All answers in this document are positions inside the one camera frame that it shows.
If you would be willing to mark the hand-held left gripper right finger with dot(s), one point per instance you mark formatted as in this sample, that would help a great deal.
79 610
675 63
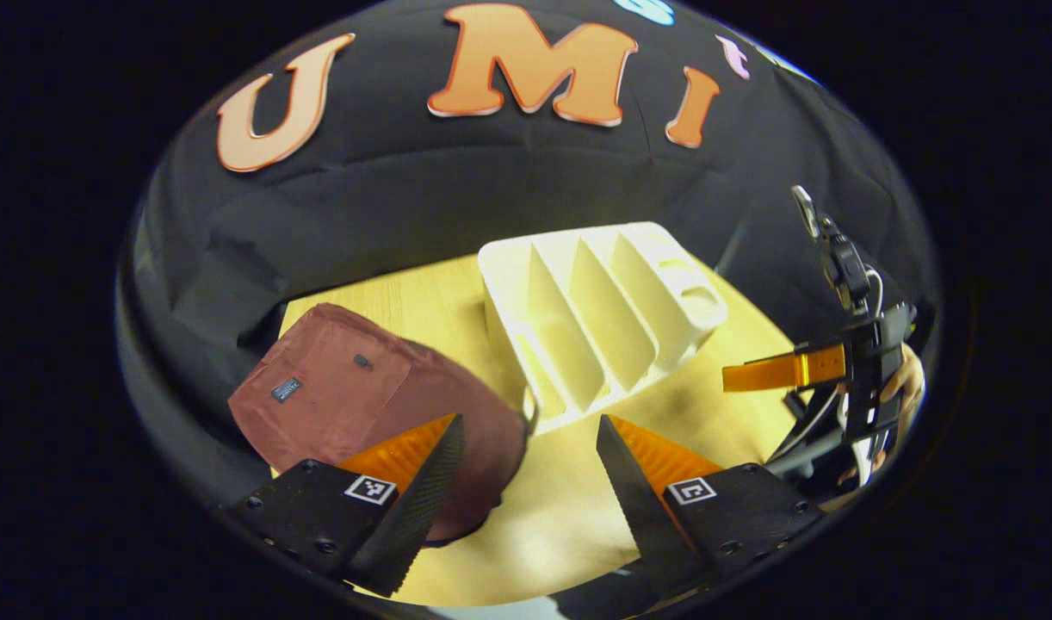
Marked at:
634 499

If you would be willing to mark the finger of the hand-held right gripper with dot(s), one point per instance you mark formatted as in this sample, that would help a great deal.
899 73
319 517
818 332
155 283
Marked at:
776 370

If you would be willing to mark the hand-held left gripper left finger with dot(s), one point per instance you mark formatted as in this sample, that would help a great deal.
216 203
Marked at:
423 491

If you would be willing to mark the maroon schoolbag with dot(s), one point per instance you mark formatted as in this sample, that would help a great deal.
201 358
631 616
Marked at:
337 379

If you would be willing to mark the white bookshelf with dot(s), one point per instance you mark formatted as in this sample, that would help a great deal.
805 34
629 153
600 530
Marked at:
509 293

